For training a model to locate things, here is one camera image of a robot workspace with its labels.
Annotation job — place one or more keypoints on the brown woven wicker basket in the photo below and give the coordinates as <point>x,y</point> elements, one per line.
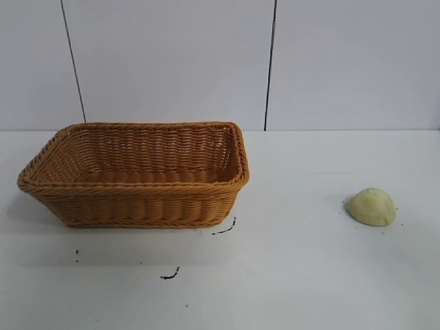
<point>137,203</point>

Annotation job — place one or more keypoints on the pale yellow egg yolk pastry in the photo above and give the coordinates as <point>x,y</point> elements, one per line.
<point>371,213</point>

